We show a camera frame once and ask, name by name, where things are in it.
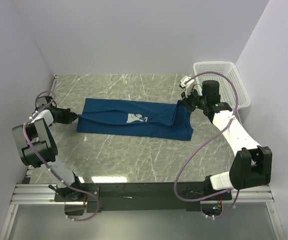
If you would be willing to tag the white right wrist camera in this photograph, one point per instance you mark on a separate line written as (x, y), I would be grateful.
(187, 84)

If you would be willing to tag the aluminium frame rail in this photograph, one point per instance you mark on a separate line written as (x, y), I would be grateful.
(29, 194)

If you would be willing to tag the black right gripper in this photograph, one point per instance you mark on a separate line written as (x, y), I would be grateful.
(186, 100)

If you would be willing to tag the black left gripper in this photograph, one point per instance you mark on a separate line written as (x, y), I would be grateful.
(70, 116)

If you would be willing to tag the blue t shirt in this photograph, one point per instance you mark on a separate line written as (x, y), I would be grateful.
(135, 118)

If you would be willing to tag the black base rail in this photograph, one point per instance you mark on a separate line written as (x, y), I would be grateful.
(148, 196)

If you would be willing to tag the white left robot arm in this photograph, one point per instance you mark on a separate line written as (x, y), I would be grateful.
(37, 148)

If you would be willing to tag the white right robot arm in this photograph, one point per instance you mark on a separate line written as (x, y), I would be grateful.
(252, 163)

